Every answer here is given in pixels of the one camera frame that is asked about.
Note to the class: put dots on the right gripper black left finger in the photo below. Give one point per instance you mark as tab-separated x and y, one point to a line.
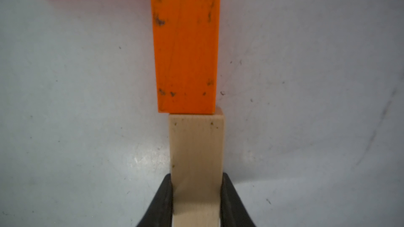
160	211

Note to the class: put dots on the orange block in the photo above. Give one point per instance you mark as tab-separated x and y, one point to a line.
185	34

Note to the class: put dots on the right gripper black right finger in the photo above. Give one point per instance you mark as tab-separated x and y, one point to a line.
232	211

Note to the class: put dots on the natural wood block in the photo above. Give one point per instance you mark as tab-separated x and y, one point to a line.
196	159

